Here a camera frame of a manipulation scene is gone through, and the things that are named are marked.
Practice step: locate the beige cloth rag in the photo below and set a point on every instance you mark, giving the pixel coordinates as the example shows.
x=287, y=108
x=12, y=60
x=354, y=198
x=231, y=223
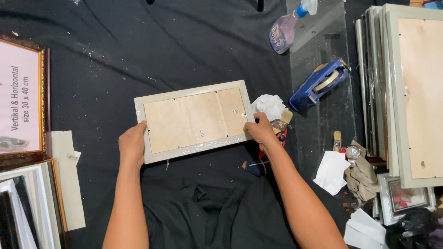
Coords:
x=362, y=176

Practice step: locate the clear glass sheet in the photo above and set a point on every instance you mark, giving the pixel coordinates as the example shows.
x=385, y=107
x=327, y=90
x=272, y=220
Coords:
x=322, y=114

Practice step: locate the pile of flat picture frames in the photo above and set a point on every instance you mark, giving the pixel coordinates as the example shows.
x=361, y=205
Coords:
x=29, y=207

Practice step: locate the purple spray bottle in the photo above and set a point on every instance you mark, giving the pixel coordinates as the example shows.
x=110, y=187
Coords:
x=287, y=27

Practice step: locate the silver wristwatch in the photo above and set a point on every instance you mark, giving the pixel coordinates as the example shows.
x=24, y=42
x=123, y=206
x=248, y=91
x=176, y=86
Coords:
x=353, y=153

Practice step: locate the blue tape dispenser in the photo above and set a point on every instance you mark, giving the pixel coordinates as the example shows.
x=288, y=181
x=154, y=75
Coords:
x=316, y=84

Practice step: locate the white folded paper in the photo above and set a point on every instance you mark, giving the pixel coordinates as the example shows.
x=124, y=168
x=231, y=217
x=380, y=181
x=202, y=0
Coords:
x=330, y=172

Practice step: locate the large grey frame wooden back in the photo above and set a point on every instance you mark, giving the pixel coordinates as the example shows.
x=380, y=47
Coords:
x=415, y=96

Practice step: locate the white picture frame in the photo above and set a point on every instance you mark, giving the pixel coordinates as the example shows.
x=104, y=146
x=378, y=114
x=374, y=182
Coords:
x=193, y=120

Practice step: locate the white paper sheets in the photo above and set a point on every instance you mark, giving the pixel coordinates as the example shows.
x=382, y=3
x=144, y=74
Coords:
x=365, y=230

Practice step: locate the white crumpled tissue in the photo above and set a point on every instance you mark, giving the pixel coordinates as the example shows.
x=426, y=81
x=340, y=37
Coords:
x=269, y=105

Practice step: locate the black cloth sheet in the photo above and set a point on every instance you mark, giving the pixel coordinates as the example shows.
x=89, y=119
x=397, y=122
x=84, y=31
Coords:
x=173, y=52

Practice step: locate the silver frame with flower picture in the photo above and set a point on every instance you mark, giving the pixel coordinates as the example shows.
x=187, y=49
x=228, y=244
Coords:
x=405, y=199

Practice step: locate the beige backing board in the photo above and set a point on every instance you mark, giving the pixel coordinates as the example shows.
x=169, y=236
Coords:
x=69, y=179

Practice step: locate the person's left hand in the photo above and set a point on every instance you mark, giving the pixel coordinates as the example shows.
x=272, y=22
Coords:
x=132, y=142

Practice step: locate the dark red ornate picture frame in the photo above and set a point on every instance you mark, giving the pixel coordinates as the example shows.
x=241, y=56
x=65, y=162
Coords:
x=24, y=100

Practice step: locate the wide wooden paint brush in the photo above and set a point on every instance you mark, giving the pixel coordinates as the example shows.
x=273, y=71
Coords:
x=283, y=121

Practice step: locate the small wooden paint brush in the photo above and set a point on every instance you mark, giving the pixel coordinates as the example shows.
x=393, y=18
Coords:
x=336, y=140

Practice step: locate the person's right hand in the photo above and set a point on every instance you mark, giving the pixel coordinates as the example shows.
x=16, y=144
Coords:
x=263, y=130

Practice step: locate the black plastic bag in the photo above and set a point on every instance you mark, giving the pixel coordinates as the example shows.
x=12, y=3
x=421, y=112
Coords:
x=413, y=230

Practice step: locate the stack of leaning picture frames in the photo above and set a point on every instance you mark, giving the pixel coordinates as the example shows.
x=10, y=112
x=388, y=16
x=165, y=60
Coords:
x=372, y=86

